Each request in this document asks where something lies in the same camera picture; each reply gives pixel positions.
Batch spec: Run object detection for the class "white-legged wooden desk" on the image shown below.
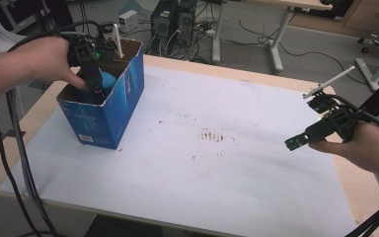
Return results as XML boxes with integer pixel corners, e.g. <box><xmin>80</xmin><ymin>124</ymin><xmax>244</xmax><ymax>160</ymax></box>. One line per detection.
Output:
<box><xmin>210</xmin><ymin>0</ymin><xmax>334</xmax><ymax>74</ymax></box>

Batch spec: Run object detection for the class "white desk leg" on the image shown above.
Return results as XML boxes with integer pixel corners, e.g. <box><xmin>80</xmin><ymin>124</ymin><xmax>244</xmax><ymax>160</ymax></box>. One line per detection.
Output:
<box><xmin>354</xmin><ymin>57</ymin><xmax>379</xmax><ymax>93</ymax></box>

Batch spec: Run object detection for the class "person's right hand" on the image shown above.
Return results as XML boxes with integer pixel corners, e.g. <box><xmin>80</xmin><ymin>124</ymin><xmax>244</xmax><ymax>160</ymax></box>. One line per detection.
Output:
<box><xmin>309</xmin><ymin>120</ymin><xmax>379</xmax><ymax>181</ymax></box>

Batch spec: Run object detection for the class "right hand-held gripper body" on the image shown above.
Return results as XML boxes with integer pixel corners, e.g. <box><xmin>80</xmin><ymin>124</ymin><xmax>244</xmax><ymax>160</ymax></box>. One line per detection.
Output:
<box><xmin>302</xmin><ymin>65</ymin><xmax>363</xmax><ymax>143</ymax></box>

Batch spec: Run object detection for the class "person's left hand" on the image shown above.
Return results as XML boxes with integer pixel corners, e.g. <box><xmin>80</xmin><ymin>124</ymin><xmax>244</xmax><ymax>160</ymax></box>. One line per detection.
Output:
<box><xmin>22</xmin><ymin>35</ymin><xmax>90</xmax><ymax>92</ymax></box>

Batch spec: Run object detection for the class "blue cardboard box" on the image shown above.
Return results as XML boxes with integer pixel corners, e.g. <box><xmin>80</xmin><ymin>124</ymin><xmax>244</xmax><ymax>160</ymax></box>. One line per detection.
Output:
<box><xmin>56</xmin><ymin>38</ymin><xmax>145</xmax><ymax>151</ymax></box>

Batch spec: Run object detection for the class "white power supply box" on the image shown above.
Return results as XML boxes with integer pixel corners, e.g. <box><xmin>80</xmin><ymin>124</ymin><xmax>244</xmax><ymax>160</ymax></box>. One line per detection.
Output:
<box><xmin>117</xmin><ymin>9</ymin><xmax>139</xmax><ymax>34</ymax></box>

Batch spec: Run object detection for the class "thick black cable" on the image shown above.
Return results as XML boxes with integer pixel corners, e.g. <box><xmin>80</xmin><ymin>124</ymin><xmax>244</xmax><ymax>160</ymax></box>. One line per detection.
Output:
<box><xmin>325</xmin><ymin>94</ymin><xmax>379</xmax><ymax>237</ymax></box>

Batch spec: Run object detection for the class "blue bottle with white cap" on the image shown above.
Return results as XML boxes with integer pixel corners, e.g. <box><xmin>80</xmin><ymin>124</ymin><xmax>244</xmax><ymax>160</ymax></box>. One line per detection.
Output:
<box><xmin>79</xmin><ymin>70</ymin><xmax>118</xmax><ymax>104</ymax></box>

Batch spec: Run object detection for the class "grey cable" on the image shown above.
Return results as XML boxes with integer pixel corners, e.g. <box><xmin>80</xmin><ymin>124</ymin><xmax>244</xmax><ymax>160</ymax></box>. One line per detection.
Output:
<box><xmin>5</xmin><ymin>88</ymin><xmax>59</xmax><ymax>237</ymax></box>

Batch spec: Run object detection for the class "black computer tower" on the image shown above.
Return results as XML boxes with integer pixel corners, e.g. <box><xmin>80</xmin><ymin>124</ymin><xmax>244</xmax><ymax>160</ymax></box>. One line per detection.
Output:
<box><xmin>150</xmin><ymin>0</ymin><xmax>180</xmax><ymax>40</ymax></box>

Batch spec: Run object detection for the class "wooden cabinet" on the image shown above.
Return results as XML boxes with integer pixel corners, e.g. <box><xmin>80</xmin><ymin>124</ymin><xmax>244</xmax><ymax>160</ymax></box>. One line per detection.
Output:
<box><xmin>289</xmin><ymin>0</ymin><xmax>379</xmax><ymax>38</ymax></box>

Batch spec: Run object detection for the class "white foam mat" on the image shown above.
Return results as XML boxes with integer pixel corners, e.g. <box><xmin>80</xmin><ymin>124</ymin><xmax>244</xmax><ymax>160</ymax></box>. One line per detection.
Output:
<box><xmin>0</xmin><ymin>65</ymin><xmax>358</xmax><ymax>237</ymax></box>

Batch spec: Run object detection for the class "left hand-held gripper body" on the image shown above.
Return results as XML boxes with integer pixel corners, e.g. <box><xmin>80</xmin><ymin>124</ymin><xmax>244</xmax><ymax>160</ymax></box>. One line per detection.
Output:
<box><xmin>66</xmin><ymin>22</ymin><xmax>125</xmax><ymax>72</ymax></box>

